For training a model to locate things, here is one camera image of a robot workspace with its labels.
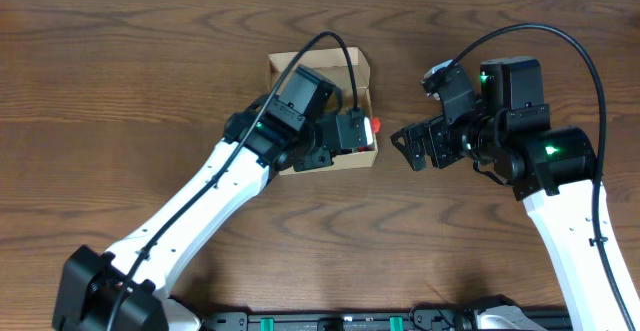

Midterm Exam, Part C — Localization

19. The left black cable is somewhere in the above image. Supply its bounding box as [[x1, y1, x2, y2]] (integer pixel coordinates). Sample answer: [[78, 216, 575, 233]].
[[104, 30, 362, 331]]

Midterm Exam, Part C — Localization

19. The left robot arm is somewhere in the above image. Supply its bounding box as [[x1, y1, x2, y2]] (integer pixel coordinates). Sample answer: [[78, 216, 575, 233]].
[[52, 65, 374, 331]]

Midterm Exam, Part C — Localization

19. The cardboard box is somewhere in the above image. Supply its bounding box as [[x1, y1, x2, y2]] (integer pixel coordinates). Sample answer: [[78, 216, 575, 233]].
[[266, 47, 378, 173]]

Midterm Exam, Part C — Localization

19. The black cable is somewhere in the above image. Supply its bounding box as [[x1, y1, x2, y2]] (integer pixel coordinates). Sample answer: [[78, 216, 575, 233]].
[[104, 30, 362, 331], [447, 22, 639, 331]]

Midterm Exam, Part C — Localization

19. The right black cable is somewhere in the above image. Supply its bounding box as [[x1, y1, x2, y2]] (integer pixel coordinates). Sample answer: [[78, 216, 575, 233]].
[[447, 22, 639, 331]]

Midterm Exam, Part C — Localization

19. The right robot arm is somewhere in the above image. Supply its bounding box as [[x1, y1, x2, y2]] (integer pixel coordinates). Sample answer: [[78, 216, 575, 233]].
[[391, 56, 639, 330]]

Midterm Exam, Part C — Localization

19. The red utility knife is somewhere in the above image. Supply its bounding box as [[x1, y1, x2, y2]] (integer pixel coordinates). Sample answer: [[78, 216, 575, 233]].
[[371, 117, 381, 134]]

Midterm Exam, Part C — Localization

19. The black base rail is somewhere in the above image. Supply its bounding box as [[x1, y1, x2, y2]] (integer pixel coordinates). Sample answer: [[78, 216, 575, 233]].
[[164, 298, 574, 331]]

